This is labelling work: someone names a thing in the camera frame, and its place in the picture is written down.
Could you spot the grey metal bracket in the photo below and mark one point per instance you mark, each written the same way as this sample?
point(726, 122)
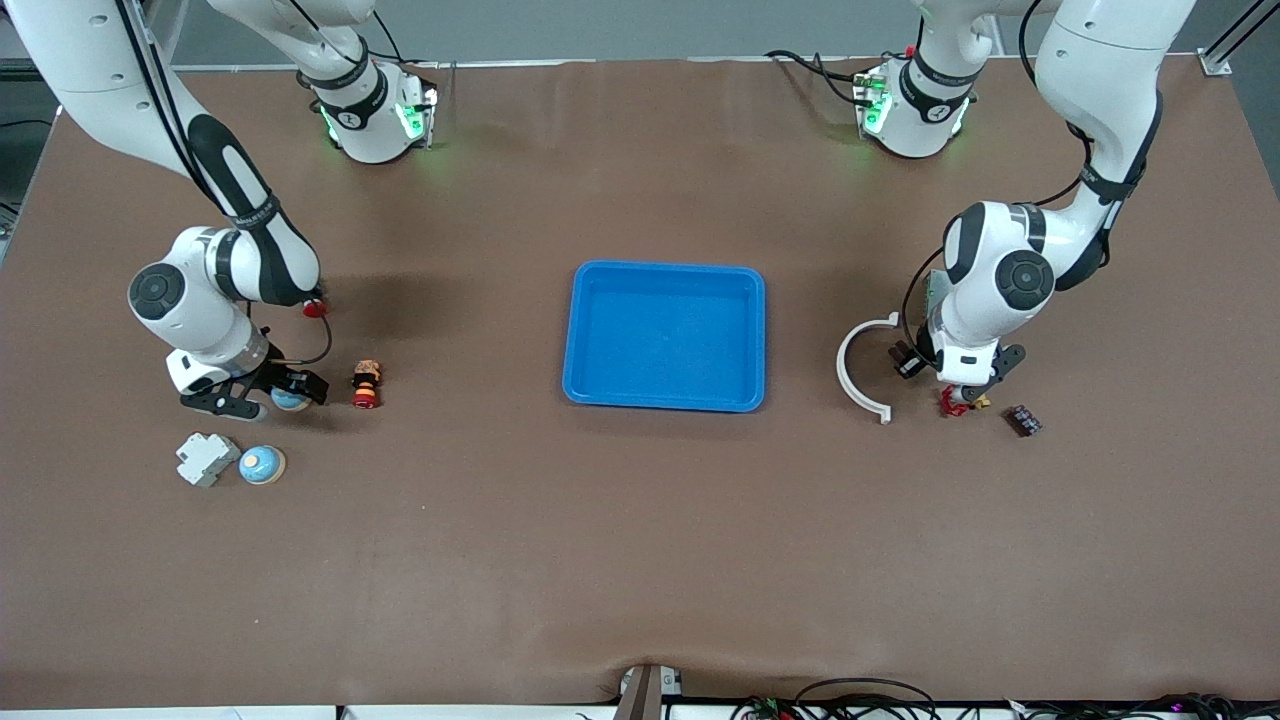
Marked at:
point(645, 695)

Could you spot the white circuit breaker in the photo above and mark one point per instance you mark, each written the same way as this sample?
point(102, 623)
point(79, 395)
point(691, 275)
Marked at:
point(207, 459)

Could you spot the red black emergency stop button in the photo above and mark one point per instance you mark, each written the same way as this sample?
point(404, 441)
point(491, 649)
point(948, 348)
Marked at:
point(315, 309)

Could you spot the blue plastic tray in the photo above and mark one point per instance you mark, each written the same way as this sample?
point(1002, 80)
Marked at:
point(665, 340)

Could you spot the grey table edge rail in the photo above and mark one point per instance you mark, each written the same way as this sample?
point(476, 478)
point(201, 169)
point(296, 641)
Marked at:
point(650, 61)

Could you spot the white curved pipe clamp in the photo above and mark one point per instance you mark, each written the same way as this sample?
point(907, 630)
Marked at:
point(840, 368)

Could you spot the silver metal power supply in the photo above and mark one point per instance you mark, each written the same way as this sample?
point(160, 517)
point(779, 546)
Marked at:
point(930, 295)

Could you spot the aluminium frame profile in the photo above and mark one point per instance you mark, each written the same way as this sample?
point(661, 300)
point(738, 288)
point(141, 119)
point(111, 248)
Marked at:
point(1215, 62)

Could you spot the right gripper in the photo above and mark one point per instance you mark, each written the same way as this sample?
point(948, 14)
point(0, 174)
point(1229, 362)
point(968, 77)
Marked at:
point(274, 375)

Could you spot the red orange push button switch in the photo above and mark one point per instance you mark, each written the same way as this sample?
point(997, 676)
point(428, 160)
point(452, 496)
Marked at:
point(366, 385)

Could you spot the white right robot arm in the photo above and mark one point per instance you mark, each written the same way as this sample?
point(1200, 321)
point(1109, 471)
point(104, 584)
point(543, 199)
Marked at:
point(100, 70)

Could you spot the light blue call bell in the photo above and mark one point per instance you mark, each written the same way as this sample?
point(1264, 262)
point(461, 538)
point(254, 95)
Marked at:
point(262, 465)
point(290, 404)

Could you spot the white edge panel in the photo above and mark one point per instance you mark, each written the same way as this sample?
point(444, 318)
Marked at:
point(480, 714)
point(160, 714)

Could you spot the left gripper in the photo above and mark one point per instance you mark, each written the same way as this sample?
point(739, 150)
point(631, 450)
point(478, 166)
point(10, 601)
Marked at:
point(924, 356)

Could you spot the small black terminal block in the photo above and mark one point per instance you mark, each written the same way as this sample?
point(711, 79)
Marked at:
point(1023, 420)

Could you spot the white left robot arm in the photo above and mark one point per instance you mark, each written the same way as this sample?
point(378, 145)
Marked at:
point(1100, 60)

